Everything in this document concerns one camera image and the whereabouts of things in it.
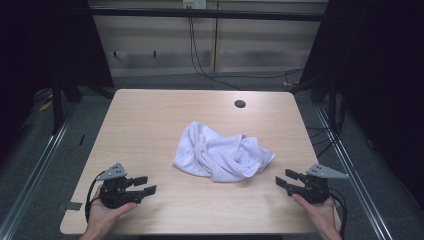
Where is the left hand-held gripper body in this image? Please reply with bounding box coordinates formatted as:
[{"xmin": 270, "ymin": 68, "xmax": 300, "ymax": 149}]
[{"xmin": 95, "ymin": 162, "xmax": 145, "ymax": 210}]

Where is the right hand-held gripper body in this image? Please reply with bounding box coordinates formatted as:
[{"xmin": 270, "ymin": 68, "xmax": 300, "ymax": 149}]
[{"xmin": 285, "ymin": 163, "xmax": 350, "ymax": 205}]

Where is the white towel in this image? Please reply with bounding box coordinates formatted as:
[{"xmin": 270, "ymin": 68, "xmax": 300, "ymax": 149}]
[{"xmin": 172, "ymin": 120, "xmax": 277, "ymax": 184}]

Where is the person's right hand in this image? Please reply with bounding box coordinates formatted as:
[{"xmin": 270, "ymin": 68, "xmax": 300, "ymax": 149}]
[{"xmin": 291, "ymin": 193, "xmax": 338, "ymax": 231}]

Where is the person's left hand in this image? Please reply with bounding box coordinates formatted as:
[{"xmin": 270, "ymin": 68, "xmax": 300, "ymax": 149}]
[{"xmin": 85, "ymin": 188, "xmax": 138, "ymax": 234}]

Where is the grey tape strip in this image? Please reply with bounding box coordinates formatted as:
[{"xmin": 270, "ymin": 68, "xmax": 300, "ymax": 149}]
[{"xmin": 56, "ymin": 201, "xmax": 83, "ymax": 213}]

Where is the black metal stand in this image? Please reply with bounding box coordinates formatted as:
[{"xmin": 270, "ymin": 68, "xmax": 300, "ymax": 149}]
[{"xmin": 50, "ymin": 77, "xmax": 83, "ymax": 136}]

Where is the yellow floor item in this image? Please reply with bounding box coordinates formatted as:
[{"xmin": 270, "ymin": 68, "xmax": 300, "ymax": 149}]
[{"xmin": 38, "ymin": 99, "xmax": 54, "ymax": 112}]

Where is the dark curtain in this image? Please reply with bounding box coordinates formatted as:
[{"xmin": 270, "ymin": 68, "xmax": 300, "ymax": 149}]
[
  {"xmin": 0, "ymin": 0, "xmax": 115, "ymax": 161},
  {"xmin": 299, "ymin": 0, "xmax": 424, "ymax": 209}
]

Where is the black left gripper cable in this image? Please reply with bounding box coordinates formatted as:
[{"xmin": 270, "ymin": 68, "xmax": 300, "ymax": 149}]
[{"xmin": 84, "ymin": 171, "xmax": 108, "ymax": 223}]

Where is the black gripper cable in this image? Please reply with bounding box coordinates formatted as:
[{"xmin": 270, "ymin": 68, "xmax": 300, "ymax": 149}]
[
  {"xmin": 84, "ymin": 171, "xmax": 108, "ymax": 223},
  {"xmin": 328, "ymin": 187, "xmax": 349, "ymax": 240}
]

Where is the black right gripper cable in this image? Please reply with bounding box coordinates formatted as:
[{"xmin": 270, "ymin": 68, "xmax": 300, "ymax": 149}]
[{"xmin": 328, "ymin": 187, "xmax": 349, "ymax": 240}]

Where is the aluminium floor rail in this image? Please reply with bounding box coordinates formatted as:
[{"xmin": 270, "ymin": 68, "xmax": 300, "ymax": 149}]
[
  {"xmin": 0, "ymin": 102, "xmax": 80, "ymax": 240},
  {"xmin": 314, "ymin": 104, "xmax": 395, "ymax": 240}
]

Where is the bundle of black floor cables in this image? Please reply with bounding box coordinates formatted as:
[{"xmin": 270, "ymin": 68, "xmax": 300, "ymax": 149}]
[{"xmin": 305, "ymin": 99, "xmax": 347, "ymax": 160}]

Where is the black frame foot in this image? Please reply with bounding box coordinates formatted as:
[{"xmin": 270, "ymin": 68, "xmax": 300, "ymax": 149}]
[{"xmin": 288, "ymin": 75, "xmax": 332, "ymax": 105}]

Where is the black floor cable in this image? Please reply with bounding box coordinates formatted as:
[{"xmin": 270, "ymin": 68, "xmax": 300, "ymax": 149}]
[{"xmin": 206, "ymin": 67, "xmax": 305, "ymax": 82}]

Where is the black hanging power cable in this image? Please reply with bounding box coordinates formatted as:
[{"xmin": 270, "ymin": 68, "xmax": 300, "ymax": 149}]
[{"xmin": 187, "ymin": 16, "xmax": 242, "ymax": 91}]

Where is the black horizontal frame bar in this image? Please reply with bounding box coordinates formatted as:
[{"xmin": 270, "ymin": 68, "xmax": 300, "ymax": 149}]
[{"xmin": 89, "ymin": 7, "xmax": 329, "ymax": 23}]

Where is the white wall socket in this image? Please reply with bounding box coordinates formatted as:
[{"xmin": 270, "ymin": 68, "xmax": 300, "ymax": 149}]
[{"xmin": 182, "ymin": 0, "xmax": 208, "ymax": 10}]

